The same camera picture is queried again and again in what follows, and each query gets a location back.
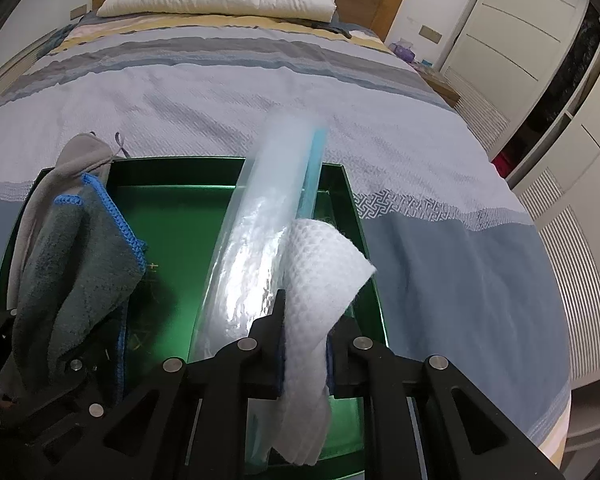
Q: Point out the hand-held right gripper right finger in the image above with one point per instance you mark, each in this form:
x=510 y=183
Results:
x=345 y=355

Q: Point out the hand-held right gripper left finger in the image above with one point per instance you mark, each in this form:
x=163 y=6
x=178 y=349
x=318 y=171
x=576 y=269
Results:
x=265 y=330

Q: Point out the white waffle cloth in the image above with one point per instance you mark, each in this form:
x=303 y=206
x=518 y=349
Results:
x=315 y=285

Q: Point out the dark grey towel blue edge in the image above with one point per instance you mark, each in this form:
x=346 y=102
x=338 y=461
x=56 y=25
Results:
x=70 y=280

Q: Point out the clear plastic bag roll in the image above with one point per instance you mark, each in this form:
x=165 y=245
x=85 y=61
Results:
x=260 y=210

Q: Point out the green tray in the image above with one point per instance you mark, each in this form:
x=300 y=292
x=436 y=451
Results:
x=180 y=240

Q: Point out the light grey cloth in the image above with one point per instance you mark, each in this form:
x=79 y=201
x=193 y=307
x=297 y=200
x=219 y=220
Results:
x=75 y=155

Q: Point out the bed with striped bedspread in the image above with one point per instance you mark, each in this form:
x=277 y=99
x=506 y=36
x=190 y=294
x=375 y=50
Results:
x=430 y=270

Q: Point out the red cloth in wardrobe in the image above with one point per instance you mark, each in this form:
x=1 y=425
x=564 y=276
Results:
x=502 y=165

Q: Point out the wooden nightstand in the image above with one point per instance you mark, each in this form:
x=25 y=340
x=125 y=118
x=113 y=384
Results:
x=442 y=90

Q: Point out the purple tissue box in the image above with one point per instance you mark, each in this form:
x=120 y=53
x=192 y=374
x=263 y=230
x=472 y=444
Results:
x=404 y=52

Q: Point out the blue grey pillow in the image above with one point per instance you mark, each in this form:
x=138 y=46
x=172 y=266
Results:
x=337 y=27

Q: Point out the white wardrobe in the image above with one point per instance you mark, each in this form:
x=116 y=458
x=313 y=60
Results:
x=510 y=20

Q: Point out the wall socket plate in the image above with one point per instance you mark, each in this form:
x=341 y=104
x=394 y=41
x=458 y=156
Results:
x=431 y=34
x=78 y=11

